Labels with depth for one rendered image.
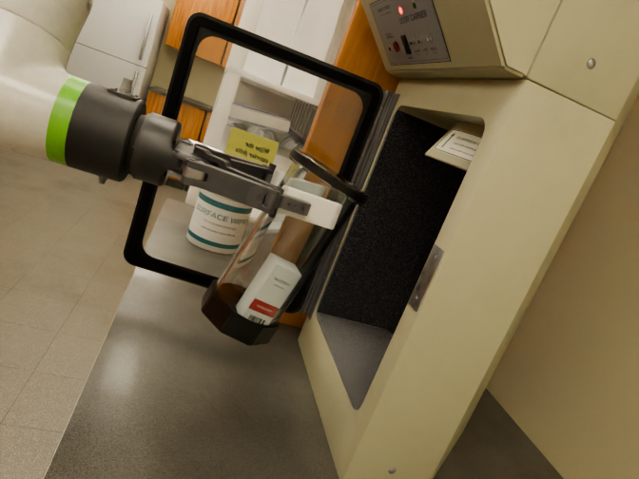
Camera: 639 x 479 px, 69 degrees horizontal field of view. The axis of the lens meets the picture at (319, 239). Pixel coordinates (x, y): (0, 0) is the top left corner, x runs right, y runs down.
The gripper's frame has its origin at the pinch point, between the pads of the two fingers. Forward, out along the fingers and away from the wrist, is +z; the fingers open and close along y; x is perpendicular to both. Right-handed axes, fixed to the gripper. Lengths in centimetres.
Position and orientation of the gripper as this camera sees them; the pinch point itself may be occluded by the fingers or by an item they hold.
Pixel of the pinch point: (310, 200)
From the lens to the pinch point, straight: 56.9
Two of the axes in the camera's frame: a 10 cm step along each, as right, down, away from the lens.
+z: 9.2, 2.8, 2.7
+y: -1.8, -3.1, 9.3
